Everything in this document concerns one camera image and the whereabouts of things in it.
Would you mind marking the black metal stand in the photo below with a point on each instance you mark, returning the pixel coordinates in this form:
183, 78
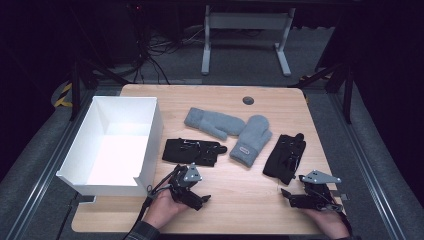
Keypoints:
78, 83
346, 90

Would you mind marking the white metal desk frame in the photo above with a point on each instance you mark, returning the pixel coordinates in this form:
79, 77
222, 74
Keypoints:
246, 20

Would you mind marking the black glove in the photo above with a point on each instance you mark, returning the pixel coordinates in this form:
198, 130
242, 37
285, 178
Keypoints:
186, 151
283, 160

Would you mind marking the yellow and black floor tape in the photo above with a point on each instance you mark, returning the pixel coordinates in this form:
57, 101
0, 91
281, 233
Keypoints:
64, 96

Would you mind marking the white box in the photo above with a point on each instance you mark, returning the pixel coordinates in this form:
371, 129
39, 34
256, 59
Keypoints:
116, 156

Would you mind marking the aluminium floor rail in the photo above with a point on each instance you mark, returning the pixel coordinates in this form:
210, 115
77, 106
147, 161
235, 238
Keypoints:
370, 173
46, 166

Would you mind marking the person's left hand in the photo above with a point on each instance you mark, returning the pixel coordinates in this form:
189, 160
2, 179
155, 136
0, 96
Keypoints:
163, 208

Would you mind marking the round grey table grommet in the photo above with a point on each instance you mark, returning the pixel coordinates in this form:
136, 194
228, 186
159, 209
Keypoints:
248, 100

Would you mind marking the grey mitten with label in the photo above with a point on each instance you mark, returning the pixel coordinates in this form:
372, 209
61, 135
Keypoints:
251, 140

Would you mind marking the plain grey mitten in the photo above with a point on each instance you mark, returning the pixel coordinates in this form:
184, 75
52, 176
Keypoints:
213, 122

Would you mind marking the person's right hand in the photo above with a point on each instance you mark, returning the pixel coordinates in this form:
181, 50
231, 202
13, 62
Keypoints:
330, 223

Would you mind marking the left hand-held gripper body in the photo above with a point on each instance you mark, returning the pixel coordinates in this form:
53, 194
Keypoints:
185, 186

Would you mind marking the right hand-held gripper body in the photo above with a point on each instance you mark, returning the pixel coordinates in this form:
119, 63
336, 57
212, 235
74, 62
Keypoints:
321, 193

